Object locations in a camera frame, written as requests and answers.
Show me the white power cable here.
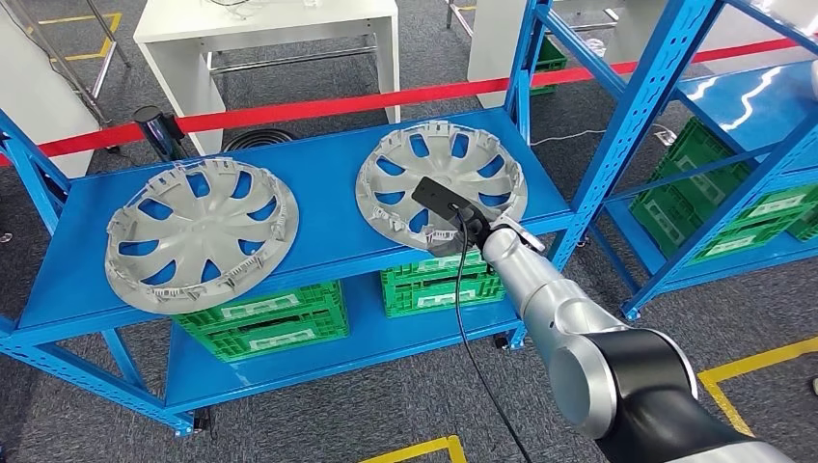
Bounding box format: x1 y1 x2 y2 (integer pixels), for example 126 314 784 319
530 124 680 149

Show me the metal tube frame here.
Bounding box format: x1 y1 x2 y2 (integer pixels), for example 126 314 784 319
0 0 132 125

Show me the blue metal shelf rack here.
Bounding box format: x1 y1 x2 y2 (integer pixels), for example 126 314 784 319
0 0 726 439
594 0 818 321

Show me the white cabinet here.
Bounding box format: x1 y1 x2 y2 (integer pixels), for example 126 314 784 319
0 9 100 180

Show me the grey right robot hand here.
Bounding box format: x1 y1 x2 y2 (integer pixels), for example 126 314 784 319
426 231 487 259

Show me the black belt stanchion post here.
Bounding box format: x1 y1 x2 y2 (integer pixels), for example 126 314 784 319
132 105 188 162

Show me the black coiled hose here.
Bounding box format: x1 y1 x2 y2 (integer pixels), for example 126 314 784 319
222 127 298 153

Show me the black camera cable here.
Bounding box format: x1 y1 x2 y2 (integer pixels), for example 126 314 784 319
450 204 534 463

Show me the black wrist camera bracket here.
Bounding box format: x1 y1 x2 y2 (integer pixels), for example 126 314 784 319
412 177 493 247

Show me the grey plastic wheel cover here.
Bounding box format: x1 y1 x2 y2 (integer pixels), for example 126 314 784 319
103 156 300 315
355 120 530 254

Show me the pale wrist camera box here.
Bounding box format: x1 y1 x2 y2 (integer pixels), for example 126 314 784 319
490 213 548 254

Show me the red barrier belt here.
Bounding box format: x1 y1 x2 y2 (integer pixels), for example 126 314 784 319
0 37 800 169

